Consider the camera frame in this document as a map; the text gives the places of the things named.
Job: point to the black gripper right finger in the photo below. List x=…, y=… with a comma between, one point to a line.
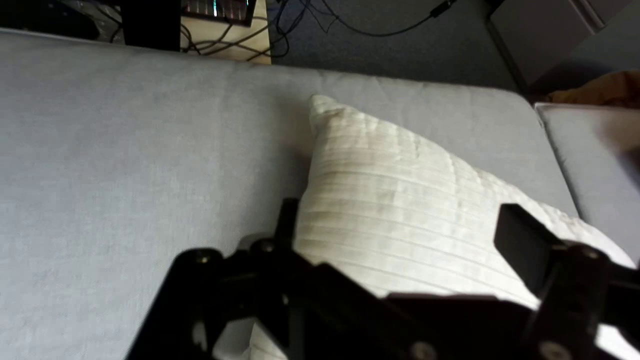
x=573, y=292

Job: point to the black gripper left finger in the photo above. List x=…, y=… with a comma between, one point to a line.
x=221, y=300

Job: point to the small white ribbed pillow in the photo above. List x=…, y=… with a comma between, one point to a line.
x=401, y=200

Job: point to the grey drawer cabinet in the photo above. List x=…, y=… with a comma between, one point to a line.
x=566, y=33

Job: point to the dark electronics box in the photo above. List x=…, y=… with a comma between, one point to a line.
x=221, y=8

